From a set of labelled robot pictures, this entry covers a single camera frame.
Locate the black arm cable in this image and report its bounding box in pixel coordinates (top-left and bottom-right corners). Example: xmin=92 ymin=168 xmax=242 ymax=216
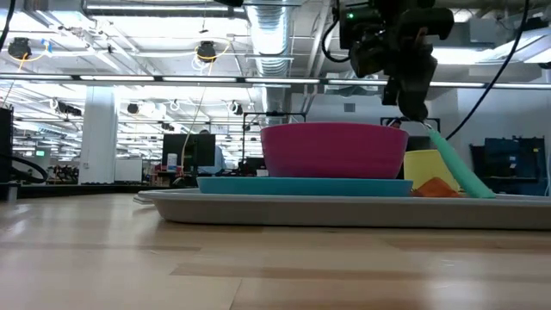
xmin=0 ymin=0 xmax=17 ymax=53
xmin=445 ymin=0 xmax=531 ymax=141

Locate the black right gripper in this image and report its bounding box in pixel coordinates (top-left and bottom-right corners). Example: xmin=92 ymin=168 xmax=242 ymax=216
xmin=381 ymin=40 xmax=439 ymax=124

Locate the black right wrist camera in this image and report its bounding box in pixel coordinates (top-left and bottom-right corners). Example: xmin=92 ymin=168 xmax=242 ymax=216
xmin=350 ymin=41 xmax=391 ymax=79

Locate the long ceiling light bar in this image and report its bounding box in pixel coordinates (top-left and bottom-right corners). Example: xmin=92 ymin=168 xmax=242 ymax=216
xmin=0 ymin=73 xmax=322 ymax=85
xmin=325 ymin=78 xmax=546 ymax=90

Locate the black computer monitor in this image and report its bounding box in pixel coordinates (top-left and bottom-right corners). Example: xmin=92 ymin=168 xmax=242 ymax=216
xmin=162 ymin=133 xmax=216 ymax=173

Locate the silver ventilation duct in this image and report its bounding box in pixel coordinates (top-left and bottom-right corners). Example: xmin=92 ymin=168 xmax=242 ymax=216
xmin=246 ymin=3 xmax=294 ymax=115

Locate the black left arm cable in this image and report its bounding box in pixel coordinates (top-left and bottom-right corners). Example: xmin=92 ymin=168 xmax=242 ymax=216
xmin=0 ymin=0 xmax=17 ymax=53

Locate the black metal table frame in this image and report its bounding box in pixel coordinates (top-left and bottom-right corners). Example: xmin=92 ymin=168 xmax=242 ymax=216
xmin=16 ymin=183 xmax=200 ymax=200

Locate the yellow cup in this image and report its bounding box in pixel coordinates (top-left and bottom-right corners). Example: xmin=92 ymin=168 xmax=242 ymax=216
xmin=402 ymin=148 xmax=461 ymax=193

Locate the blue cabinet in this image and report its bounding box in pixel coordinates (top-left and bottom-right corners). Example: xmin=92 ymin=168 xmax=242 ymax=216
xmin=483 ymin=135 xmax=548 ymax=195

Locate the black looped cable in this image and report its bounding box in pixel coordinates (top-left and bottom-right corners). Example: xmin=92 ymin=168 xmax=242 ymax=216
xmin=10 ymin=153 xmax=49 ymax=184

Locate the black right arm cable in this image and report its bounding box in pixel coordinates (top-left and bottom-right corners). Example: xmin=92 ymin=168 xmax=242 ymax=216
xmin=445 ymin=0 xmax=531 ymax=141

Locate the black ceiling-hung device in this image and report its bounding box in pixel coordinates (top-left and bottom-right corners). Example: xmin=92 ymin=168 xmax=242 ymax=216
xmin=7 ymin=36 xmax=33 ymax=60
xmin=195 ymin=40 xmax=218 ymax=63

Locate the spoon with teal handle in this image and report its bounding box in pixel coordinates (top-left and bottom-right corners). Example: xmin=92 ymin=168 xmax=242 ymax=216
xmin=419 ymin=121 xmax=497 ymax=200

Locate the grey plastic tray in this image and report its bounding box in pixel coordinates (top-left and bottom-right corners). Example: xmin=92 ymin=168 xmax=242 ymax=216
xmin=136 ymin=188 xmax=551 ymax=231

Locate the blue plate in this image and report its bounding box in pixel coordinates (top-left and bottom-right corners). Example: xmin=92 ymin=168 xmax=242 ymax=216
xmin=196 ymin=176 xmax=414 ymax=198

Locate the orange cloth napkin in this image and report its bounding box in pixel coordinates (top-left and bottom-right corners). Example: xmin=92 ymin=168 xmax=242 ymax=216
xmin=412 ymin=176 xmax=462 ymax=199

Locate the white pillar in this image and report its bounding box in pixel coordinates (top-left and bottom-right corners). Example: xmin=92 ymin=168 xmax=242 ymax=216
xmin=79 ymin=84 xmax=120 ymax=184

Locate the pink bowl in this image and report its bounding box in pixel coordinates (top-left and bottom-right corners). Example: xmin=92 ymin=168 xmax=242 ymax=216
xmin=259 ymin=121 xmax=410 ymax=180

